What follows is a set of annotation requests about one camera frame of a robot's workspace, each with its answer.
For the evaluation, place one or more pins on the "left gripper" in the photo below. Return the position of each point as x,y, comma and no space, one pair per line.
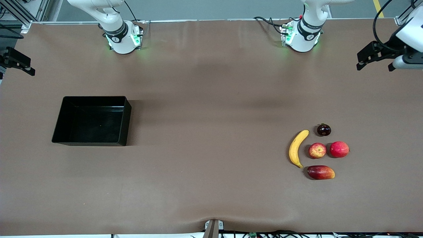
389,48

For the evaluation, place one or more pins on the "black plastic box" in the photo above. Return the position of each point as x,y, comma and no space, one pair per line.
92,125

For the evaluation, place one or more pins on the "red yellow apple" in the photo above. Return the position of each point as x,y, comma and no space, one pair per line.
317,150

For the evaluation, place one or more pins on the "yellow banana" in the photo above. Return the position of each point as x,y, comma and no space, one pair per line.
293,150

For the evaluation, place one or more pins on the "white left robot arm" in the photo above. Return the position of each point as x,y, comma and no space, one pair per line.
305,36

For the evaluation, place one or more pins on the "dark purple mangosteen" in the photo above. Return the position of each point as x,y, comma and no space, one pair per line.
324,130

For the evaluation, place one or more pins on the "round red fruit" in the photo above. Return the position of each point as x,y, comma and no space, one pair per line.
339,149

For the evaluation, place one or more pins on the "red yellow mango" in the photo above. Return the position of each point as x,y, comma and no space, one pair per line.
320,172

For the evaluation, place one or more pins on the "brown table mat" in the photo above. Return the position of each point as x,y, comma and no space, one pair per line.
198,165

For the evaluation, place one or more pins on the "small green circuit board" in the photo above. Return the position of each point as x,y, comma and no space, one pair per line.
253,235

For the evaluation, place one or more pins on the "aluminium frame profile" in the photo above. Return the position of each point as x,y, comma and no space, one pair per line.
401,20
26,26

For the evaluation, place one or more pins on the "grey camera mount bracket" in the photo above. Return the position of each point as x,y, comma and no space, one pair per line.
213,229

